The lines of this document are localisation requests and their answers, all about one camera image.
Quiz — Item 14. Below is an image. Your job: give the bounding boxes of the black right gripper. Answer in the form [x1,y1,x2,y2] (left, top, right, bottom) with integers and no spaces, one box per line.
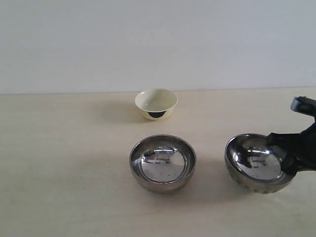
[266,122,316,175]

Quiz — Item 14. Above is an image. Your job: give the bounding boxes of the dimpled steel bowl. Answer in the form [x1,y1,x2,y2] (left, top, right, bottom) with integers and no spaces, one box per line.
[224,133,294,194]

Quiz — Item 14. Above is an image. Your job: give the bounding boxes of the smooth steel bowl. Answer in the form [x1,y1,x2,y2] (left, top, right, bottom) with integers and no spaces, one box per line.
[129,134,197,194]

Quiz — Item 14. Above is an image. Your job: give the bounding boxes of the cream ceramic bowl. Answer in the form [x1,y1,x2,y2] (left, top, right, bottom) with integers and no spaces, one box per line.
[134,88,178,120]

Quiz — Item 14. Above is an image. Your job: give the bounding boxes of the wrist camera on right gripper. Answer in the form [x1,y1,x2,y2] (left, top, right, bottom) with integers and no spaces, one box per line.
[290,96,316,119]

